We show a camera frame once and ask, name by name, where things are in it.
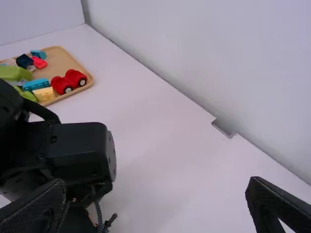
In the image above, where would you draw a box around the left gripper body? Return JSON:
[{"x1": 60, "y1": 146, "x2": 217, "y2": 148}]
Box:
[{"x1": 58, "y1": 181, "x2": 114, "y2": 233}]

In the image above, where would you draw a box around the red toy brick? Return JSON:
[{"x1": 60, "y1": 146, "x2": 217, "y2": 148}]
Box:
[{"x1": 31, "y1": 56, "x2": 49, "y2": 70}]

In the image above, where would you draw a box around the pale yellow toy brick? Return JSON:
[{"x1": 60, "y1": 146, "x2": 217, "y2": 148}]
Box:
[{"x1": 33, "y1": 86, "x2": 56, "y2": 104}]

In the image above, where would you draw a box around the light blue toy brick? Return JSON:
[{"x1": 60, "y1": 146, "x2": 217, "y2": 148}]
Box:
[
  {"x1": 30, "y1": 50, "x2": 47, "y2": 60},
  {"x1": 22, "y1": 78, "x2": 51, "y2": 92}
]

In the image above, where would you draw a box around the green toy tipper bin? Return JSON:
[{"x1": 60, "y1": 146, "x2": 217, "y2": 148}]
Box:
[{"x1": 0, "y1": 65, "x2": 34, "y2": 82}]

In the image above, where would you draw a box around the tan tray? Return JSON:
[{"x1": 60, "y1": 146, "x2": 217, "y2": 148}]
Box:
[{"x1": 0, "y1": 45, "x2": 94, "y2": 107}]

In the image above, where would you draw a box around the dark blue toy brick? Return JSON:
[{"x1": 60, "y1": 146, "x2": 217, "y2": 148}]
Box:
[{"x1": 16, "y1": 53, "x2": 35, "y2": 69}]

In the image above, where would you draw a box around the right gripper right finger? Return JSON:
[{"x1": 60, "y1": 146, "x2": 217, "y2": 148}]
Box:
[{"x1": 244, "y1": 176, "x2": 311, "y2": 233}]

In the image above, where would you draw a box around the black cable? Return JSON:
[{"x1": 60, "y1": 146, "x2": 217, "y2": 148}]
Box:
[{"x1": 94, "y1": 198, "x2": 104, "y2": 230}]

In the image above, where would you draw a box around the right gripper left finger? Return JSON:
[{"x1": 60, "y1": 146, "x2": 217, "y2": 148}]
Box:
[{"x1": 0, "y1": 178, "x2": 70, "y2": 233}]

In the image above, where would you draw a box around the red toy car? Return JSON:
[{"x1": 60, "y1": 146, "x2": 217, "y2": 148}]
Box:
[{"x1": 50, "y1": 69, "x2": 88, "y2": 95}]

